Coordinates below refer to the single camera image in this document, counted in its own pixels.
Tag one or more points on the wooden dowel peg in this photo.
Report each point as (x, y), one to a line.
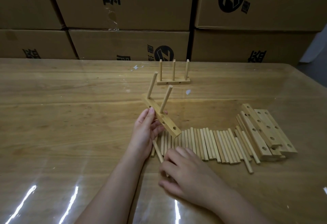
(157, 150)
(166, 98)
(152, 84)

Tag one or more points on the clear plastic table cover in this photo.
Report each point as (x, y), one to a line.
(63, 129)

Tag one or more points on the stack of brown cardboard boxes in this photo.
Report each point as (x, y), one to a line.
(127, 1)

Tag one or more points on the person's right hand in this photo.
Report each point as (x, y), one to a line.
(194, 177)

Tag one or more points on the person's right thumb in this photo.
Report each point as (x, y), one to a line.
(167, 185)

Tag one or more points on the person's left forearm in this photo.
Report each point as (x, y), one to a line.
(115, 193)

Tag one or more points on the person's left hand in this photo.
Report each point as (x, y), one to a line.
(140, 134)

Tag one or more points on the assembled wooden three-post rack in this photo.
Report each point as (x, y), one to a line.
(173, 81)

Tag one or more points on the row of loose wooden sticks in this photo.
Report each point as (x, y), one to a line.
(212, 144)

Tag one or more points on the person's right forearm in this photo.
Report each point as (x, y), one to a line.
(242, 211)

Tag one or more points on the wooden bar with holes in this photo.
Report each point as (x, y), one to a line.
(170, 126)

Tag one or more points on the pile of drilled wooden blocks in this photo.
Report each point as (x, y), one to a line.
(265, 129)

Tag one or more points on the person's left thumb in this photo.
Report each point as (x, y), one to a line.
(149, 115)

